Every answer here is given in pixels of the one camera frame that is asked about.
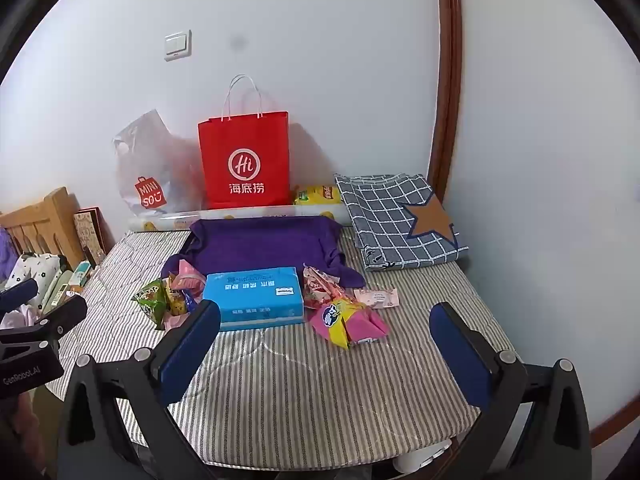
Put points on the green triangular snack packet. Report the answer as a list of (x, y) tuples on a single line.
[(152, 300)]

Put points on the translucent plastic shopping bag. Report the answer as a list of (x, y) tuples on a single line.
[(150, 170)]

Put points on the blue tissue pack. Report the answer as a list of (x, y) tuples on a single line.
[(255, 295)]

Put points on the white dotted pillow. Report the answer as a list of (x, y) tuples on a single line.
[(35, 267)]

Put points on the yellow lemon snack packet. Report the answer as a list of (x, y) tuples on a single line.
[(317, 194)]

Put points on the red strawberry snack packet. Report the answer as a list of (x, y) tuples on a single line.
[(317, 290)]

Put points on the pale pink packet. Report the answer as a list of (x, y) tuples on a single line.
[(380, 298)]

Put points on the pink crinkled snack packet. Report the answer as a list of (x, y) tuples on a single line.
[(187, 272)]

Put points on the brown wooden door frame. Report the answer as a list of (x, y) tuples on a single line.
[(447, 85)]

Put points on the wooden headboard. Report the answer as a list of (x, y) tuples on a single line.
[(45, 220)]

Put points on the red paper bag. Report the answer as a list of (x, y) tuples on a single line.
[(245, 160)]

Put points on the checked cloth with star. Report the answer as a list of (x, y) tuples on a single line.
[(380, 210)]

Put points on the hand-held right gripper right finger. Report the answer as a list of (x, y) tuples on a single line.
[(462, 357)]

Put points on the white remote control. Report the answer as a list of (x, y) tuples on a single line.
[(57, 292)]

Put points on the purple towel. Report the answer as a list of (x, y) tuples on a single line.
[(260, 245)]

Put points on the yellow triangular snack packet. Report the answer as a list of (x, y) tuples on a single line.
[(176, 305)]

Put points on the teal white small box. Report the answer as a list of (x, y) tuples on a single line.
[(80, 274)]

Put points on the small blue snack packet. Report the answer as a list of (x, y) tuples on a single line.
[(192, 302)]

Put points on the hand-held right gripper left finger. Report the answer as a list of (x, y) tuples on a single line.
[(192, 350)]

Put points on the patterned notebook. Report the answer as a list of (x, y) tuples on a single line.
[(90, 235)]

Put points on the white light switch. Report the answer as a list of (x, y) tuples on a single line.
[(177, 45)]

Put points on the roll of patterned paper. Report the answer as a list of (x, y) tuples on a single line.
[(160, 221)]

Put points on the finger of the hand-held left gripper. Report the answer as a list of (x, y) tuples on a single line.
[(20, 292), (62, 317)]

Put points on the large pink yellow-edged packet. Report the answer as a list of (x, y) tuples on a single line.
[(360, 325)]

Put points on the striped quilted mattress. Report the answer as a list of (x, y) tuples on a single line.
[(300, 385)]

